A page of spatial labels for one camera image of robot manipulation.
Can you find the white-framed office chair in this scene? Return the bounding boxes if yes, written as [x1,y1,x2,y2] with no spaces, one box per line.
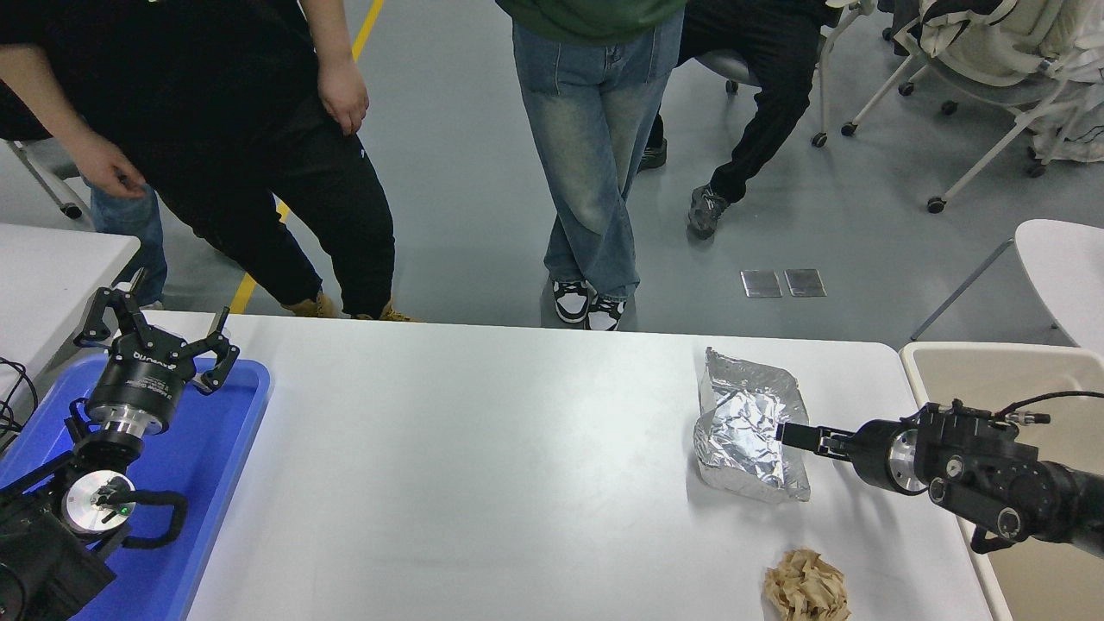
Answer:
[841,0,1092,214]
[1022,52,1104,179]

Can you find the blue plastic tray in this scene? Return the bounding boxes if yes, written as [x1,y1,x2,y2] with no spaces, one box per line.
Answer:
[0,352,273,621]

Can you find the cream jacket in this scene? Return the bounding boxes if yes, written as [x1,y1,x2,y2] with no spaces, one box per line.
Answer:
[914,0,1104,83]

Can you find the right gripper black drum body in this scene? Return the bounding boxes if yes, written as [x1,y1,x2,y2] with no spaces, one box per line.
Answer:
[842,419,898,494]

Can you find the person's right hand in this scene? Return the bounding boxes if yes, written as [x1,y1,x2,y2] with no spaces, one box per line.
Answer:
[65,129,147,201]

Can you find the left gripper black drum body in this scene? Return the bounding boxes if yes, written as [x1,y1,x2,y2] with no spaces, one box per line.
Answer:
[84,330,194,415]

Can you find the thin black cable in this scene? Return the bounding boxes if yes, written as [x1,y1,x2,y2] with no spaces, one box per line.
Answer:
[0,355,40,454]

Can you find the silver foil tray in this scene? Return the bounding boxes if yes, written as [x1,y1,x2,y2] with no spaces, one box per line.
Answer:
[694,348,812,504]

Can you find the white rounded table top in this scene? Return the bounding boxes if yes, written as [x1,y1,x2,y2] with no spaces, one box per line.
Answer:
[912,219,1104,356]

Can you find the person's left hand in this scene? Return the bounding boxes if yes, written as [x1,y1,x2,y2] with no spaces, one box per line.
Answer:
[317,53,370,136]

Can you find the white rectangular side table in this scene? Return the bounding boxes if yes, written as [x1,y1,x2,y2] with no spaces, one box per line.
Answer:
[0,223,141,406]

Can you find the grey-legged chair with casters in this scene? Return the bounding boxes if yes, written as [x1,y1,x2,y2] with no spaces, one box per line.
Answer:
[0,86,85,219]

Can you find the grey seat office chair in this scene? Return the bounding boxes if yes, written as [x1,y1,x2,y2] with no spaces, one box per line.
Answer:
[695,0,863,149]

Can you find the large pale beige bin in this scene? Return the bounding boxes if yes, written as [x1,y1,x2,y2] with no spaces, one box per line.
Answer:
[900,342,1104,621]

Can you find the tan paper ball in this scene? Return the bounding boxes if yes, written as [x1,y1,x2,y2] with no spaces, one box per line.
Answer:
[763,548,852,621]

